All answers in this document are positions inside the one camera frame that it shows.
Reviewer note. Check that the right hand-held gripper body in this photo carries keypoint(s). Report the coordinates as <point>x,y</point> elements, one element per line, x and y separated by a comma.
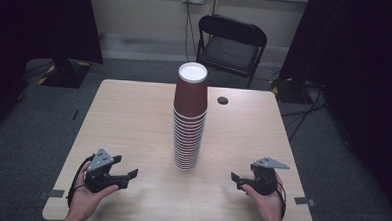
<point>264,180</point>

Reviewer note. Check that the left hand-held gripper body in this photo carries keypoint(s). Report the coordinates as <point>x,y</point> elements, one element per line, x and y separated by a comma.
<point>98,178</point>

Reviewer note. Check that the stack of brown paper cups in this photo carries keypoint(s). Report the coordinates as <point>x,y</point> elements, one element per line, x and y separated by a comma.
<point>190,100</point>

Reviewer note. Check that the person's left hand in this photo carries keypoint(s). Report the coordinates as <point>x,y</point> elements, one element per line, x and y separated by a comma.
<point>85,195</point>

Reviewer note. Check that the person's right hand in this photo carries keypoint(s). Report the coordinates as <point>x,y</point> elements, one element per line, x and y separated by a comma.
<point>266,205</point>

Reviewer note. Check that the grey tape strip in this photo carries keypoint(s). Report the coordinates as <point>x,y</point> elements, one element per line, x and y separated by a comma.
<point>304,201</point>
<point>52,194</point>

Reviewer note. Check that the black table grommet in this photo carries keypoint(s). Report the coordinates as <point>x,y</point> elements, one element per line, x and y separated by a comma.
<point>222,100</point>

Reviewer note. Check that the black stand base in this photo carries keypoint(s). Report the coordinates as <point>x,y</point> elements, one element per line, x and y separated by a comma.
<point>65,74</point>
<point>291,91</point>

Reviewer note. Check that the black folding chair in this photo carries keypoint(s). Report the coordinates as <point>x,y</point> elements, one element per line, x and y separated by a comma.
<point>231,52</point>

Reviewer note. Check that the dark curtain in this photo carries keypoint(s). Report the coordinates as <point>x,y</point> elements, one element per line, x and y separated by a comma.
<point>362,64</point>
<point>37,23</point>

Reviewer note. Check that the white wall trunking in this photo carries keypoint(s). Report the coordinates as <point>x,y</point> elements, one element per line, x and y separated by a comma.
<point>147,43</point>

